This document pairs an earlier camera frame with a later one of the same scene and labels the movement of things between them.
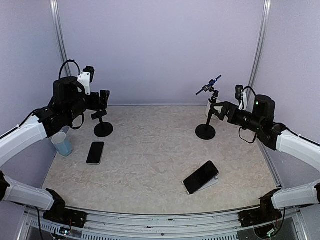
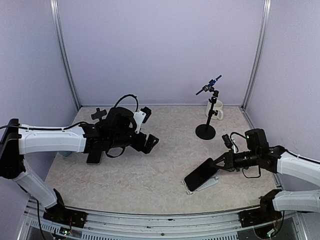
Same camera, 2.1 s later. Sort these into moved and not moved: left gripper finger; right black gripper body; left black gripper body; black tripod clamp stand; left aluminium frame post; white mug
Moved: right black gripper body; left gripper finger; left black gripper body
Not moved: left aluminium frame post; black tripod clamp stand; white mug
